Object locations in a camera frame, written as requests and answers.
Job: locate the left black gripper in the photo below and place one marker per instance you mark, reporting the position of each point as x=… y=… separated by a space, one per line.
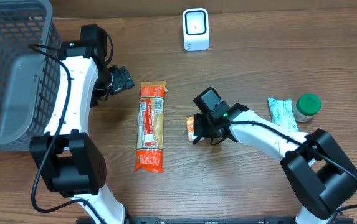
x=123 y=82

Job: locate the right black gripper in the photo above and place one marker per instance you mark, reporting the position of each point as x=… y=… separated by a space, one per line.
x=197 y=131

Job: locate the small orange snack box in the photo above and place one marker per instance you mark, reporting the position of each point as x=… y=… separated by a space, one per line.
x=190 y=128

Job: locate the orange spaghetti packet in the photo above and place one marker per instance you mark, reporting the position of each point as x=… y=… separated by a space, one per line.
x=149 y=147

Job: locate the teal wet wipes pack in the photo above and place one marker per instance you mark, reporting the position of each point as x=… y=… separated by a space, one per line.
x=281 y=112

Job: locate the green lid jar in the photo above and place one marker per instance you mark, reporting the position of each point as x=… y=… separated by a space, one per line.
x=306 y=107

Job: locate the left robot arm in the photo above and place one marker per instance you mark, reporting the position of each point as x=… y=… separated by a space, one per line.
x=71 y=169

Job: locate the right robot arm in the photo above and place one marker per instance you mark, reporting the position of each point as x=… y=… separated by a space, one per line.
x=321 y=175

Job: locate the white barcode scanner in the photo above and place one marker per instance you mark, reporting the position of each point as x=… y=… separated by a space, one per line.
x=196 y=36

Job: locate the grey plastic mesh basket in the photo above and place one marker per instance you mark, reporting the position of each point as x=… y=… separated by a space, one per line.
x=29 y=78

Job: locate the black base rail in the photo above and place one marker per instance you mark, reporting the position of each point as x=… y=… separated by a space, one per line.
x=266 y=220

